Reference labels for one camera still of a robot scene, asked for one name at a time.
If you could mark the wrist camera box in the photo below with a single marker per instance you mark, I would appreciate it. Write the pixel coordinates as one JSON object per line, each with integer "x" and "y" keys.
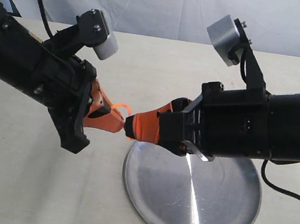
{"x": 95, "y": 31}
{"x": 228, "y": 37}

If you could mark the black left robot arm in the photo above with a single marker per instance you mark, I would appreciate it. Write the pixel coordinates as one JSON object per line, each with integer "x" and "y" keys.
{"x": 21, "y": 54}

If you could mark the white backdrop cloth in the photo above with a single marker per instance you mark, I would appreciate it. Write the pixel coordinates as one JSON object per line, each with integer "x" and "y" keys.
{"x": 272, "y": 25}

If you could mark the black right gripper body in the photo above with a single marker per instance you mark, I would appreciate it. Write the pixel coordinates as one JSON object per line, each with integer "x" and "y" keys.
{"x": 228, "y": 123}

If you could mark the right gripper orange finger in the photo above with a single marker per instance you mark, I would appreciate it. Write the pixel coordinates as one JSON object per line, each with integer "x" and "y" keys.
{"x": 181, "y": 105}

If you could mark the round metal plate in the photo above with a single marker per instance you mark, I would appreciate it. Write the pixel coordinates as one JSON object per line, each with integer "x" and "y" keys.
{"x": 167, "y": 189}

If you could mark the right gripper orange black finger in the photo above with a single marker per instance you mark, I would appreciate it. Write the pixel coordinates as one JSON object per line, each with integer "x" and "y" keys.
{"x": 145, "y": 127}

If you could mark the left gripper orange black finger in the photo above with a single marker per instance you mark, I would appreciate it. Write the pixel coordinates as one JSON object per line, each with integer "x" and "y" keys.
{"x": 110, "y": 122}

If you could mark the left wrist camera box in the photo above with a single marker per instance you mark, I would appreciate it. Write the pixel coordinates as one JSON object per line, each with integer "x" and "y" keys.
{"x": 95, "y": 31}

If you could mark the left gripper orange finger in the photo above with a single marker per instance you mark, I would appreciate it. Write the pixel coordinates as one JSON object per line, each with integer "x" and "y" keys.
{"x": 100, "y": 102}

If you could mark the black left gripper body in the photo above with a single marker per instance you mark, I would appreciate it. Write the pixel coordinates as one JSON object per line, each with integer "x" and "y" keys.
{"x": 65, "y": 88}

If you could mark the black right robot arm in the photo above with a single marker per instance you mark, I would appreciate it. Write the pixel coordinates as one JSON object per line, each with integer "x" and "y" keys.
{"x": 283, "y": 123}

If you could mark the thin orange straw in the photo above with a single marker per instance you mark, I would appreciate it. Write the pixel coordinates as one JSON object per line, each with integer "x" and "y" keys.
{"x": 119, "y": 107}

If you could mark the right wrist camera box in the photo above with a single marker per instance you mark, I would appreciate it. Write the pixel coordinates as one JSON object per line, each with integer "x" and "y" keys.
{"x": 228, "y": 37}

